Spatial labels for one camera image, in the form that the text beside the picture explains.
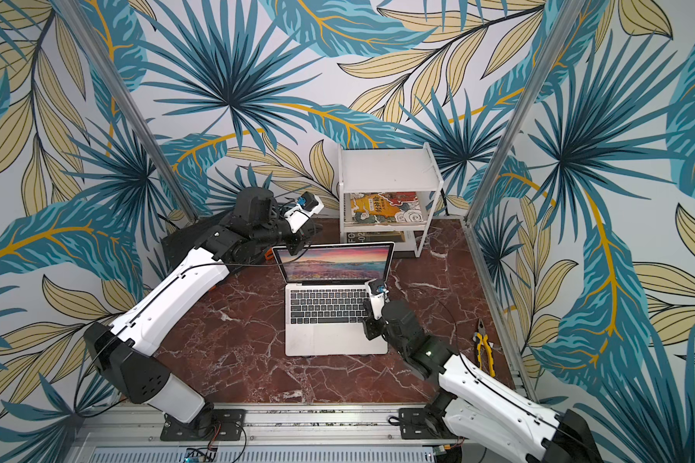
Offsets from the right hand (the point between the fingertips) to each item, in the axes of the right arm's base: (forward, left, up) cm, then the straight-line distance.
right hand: (352, 314), depth 76 cm
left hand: (+15, +8, +17) cm, 24 cm away
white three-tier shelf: (+38, -14, +18) cm, 44 cm away
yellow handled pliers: (-2, -40, -16) cm, 43 cm away
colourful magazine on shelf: (+36, -12, +4) cm, 38 cm away
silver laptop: (+11, +7, -4) cm, 14 cm away
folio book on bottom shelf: (+36, -10, -11) cm, 39 cm away
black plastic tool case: (+33, +57, -7) cm, 66 cm away
